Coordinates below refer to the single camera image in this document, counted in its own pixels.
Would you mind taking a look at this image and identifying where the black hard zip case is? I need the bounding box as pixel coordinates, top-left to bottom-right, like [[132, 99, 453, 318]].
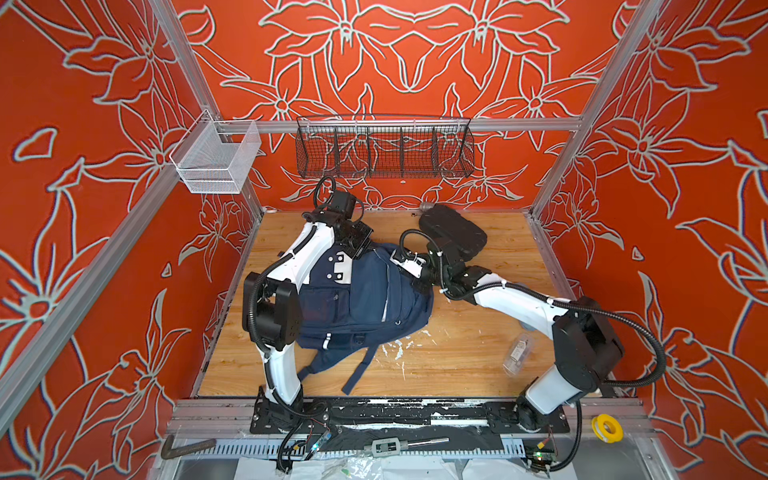
[[419, 204, 488, 261]]

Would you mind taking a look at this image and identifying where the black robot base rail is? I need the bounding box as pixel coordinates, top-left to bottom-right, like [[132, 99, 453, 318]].
[[249, 397, 570, 435]]

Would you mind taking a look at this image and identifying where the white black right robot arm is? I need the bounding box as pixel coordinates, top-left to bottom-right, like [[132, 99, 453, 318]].
[[401, 242, 667, 432]]

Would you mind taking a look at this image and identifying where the grey blue glasses case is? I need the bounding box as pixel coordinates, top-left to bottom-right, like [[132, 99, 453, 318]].
[[518, 321, 538, 331]]

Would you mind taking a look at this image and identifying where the black wire wall basket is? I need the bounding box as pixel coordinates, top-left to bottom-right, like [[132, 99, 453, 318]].
[[295, 114, 476, 179]]

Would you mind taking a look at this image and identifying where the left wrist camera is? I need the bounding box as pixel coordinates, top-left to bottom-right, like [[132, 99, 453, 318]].
[[325, 191, 358, 220]]

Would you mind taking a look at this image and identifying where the navy blue student backpack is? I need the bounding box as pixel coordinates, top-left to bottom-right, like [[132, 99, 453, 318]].
[[297, 243, 434, 395]]

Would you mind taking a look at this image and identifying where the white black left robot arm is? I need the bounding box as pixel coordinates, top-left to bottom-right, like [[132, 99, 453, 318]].
[[243, 210, 372, 418]]

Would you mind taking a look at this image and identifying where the yellow tape roll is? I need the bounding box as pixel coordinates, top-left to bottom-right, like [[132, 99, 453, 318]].
[[591, 414, 624, 444]]

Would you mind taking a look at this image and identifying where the brown bent metal bar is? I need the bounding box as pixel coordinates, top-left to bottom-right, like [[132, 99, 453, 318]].
[[160, 434, 217, 460]]

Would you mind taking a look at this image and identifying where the white wire mesh basket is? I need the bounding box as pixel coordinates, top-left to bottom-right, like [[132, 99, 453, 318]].
[[170, 110, 262, 194]]

